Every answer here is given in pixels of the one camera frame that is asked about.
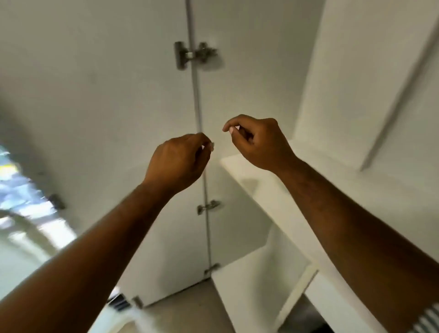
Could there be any person's striped shirt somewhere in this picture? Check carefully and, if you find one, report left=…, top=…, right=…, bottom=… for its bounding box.
left=410, top=302, right=439, bottom=333

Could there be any person's left hand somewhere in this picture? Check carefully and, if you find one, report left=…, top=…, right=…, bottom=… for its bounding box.
left=142, top=132, right=215, bottom=200

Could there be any metal door hinge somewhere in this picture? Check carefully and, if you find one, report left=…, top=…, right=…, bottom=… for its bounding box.
left=196, top=199, right=223, bottom=216
left=203, top=262, right=222, bottom=278
left=173, top=40, right=219, bottom=71

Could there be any sheer white curtain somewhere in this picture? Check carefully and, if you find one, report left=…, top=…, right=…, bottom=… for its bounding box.
left=0, top=140, right=80, bottom=303

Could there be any person's left forearm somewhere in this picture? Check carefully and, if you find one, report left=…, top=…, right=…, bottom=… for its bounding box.
left=0, top=182, right=171, bottom=333

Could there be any white wooden wardrobe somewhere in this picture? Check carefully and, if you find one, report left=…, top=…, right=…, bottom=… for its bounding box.
left=0, top=0, right=439, bottom=333

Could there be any person's right hand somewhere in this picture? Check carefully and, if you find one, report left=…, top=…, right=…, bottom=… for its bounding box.
left=221, top=114, right=300, bottom=174

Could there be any person's right forearm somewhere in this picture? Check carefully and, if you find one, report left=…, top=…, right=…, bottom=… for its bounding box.
left=278, top=158, right=439, bottom=333

